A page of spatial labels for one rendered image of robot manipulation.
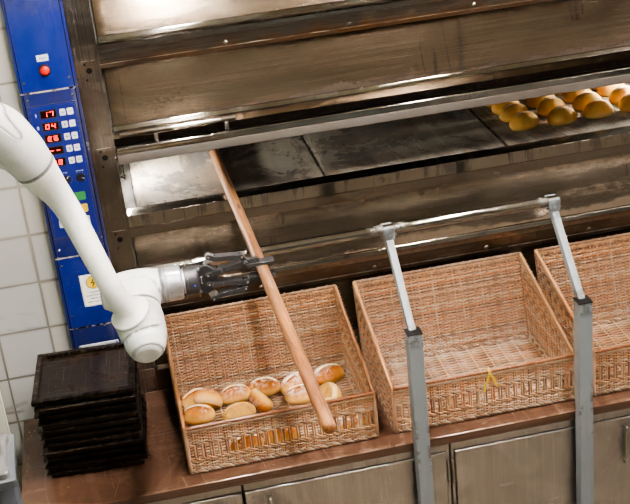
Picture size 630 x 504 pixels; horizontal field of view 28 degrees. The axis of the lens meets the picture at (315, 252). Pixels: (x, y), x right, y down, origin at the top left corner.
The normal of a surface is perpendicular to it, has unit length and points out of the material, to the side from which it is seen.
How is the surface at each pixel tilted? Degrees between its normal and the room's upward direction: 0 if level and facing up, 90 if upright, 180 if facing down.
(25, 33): 90
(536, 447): 90
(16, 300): 90
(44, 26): 90
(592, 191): 70
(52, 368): 0
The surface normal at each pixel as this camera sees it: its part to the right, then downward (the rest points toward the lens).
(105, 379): -0.10, -0.90
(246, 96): 0.14, 0.05
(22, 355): 0.19, 0.40
